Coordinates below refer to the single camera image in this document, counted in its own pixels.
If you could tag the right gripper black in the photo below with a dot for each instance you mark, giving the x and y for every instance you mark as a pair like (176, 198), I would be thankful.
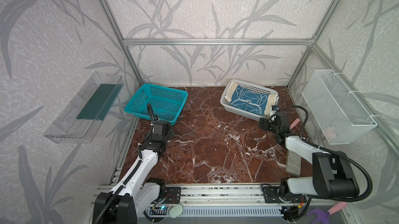
(266, 123)

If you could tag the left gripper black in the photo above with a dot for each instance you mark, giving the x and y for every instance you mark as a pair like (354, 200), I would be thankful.
(154, 123)

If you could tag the blue cream Doraemon towel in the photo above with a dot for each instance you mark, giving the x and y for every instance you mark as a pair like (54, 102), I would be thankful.
(251, 99)

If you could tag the teal plastic basket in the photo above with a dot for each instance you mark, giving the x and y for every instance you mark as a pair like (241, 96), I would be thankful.
(167, 103)

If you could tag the white plastic basket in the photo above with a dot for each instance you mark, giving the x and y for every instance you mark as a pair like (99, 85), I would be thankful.
(249, 101)

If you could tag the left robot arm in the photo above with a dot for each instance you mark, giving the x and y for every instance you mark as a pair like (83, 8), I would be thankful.
(126, 201)

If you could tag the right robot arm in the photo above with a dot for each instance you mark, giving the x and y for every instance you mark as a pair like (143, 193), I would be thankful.
(334, 175)

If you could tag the grey rectangular block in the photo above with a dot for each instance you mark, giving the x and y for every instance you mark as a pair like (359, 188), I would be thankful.
(293, 164)

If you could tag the pale green oval pad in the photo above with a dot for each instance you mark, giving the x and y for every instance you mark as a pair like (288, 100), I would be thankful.
(176, 211)

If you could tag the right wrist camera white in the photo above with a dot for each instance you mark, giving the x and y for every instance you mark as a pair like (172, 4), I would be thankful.
(274, 109)

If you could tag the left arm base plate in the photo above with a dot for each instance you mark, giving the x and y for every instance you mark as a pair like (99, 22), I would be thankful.
(170, 195)

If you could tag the white wire mesh basket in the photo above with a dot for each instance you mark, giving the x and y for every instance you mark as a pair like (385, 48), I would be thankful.
(340, 115)

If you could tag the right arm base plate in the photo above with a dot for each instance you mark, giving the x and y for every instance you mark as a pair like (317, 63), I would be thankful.
(274, 194)

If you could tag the clear acrylic wall shelf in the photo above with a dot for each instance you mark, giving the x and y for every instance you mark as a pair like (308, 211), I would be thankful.
(83, 116)

